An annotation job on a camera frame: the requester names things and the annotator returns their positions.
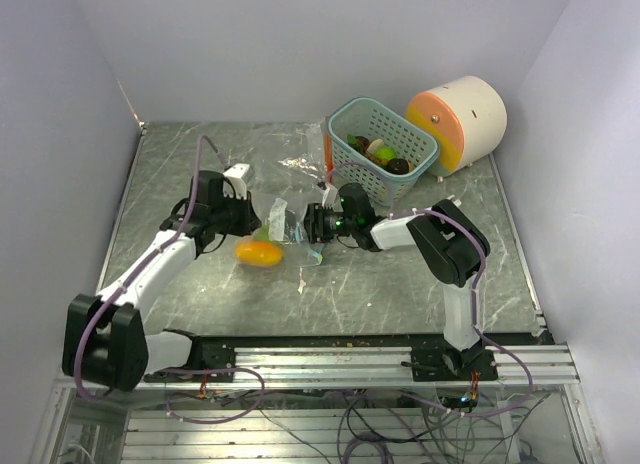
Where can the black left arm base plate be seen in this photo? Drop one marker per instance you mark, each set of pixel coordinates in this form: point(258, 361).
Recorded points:
point(210, 359)

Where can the clear bag with red zipper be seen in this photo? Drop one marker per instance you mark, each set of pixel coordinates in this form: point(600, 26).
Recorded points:
point(312, 159)

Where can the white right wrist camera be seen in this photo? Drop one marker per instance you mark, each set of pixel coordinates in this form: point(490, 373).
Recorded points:
point(329, 194)

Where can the dark red fake fruit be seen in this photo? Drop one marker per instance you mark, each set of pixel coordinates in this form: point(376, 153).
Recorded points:
point(359, 143)

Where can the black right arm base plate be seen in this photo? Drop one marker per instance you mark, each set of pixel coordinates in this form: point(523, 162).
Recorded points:
point(432, 364)

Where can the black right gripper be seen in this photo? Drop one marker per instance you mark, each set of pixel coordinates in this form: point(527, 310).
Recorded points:
point(314, 223)

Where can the orange fake fruit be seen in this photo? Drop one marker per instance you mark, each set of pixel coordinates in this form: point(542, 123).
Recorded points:
point(262, 254)

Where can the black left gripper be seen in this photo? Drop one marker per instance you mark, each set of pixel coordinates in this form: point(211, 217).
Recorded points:
point(250, 221)

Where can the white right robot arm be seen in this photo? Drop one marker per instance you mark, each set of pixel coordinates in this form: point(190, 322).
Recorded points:
point(453, 248)

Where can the light blue perforated plastic basket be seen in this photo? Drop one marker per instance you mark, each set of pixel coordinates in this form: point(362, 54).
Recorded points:
point(368, 117)

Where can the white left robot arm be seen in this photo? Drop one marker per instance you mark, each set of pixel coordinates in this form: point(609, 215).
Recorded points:
point(105, 340)

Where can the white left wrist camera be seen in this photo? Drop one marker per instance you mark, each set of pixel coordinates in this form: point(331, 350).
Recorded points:
point(237, 175)

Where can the green fake fruit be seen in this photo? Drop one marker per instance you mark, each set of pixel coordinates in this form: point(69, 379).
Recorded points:
point(384, 155)
point(262, 234)

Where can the clear bag with teal zipper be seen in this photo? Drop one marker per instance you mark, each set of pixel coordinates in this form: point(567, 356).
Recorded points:
point(286, 231)

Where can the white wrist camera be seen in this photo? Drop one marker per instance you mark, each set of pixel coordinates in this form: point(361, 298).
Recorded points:
point(329, 194)
point(237, 175)

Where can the cream cylinder with orange lid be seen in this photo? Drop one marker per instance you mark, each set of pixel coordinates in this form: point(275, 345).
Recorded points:
point(467, 117)

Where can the aluminium frame rail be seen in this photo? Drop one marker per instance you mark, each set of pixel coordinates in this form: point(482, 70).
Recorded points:
point(369, 366)

